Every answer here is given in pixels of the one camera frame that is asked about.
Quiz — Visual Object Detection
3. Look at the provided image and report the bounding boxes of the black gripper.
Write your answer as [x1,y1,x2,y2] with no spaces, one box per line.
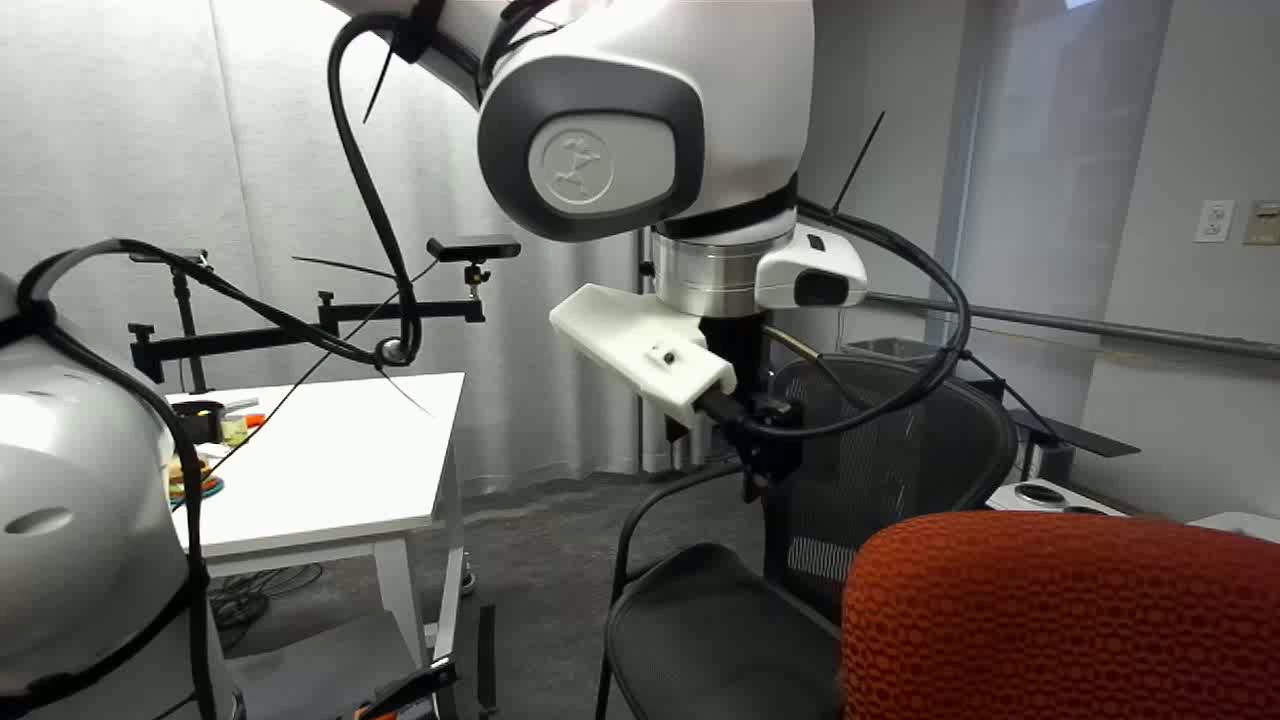
[693,312,810,509]

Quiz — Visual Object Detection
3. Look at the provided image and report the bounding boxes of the black mesh office chair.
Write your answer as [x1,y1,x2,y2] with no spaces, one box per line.
[593,335,1145,720]

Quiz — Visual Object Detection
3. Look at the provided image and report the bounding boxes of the orange fabric office chair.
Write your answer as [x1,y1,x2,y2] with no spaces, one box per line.
[837,509,1280,720]

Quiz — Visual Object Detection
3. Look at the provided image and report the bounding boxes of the white square table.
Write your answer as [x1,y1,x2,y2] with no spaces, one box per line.
[157,368,472,678]

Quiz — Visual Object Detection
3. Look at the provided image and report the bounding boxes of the small colourful table objects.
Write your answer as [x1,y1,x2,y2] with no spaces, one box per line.
[159,391,273,509]

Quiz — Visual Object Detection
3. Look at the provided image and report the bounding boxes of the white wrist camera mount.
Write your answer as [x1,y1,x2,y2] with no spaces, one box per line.
[545,281,740,416]

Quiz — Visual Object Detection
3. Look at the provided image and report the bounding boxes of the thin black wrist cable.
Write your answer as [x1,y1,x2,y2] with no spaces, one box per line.
[723,195,974,447]

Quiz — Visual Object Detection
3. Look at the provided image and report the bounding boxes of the grey wall rail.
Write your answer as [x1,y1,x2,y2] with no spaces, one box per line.
[865,288,1280,361]

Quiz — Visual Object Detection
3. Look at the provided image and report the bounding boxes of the white wall switch plate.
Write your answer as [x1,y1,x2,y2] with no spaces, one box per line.
[1191,195,1241,247]

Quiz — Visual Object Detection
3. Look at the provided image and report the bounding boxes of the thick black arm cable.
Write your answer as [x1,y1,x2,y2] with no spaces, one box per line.
[0,12,432,720]

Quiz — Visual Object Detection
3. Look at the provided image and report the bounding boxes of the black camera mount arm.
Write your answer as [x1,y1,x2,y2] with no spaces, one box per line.
[123,234,528,391]

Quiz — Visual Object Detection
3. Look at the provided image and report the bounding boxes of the beige wall plate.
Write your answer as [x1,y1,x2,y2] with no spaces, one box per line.
[1243,195,1280,253]

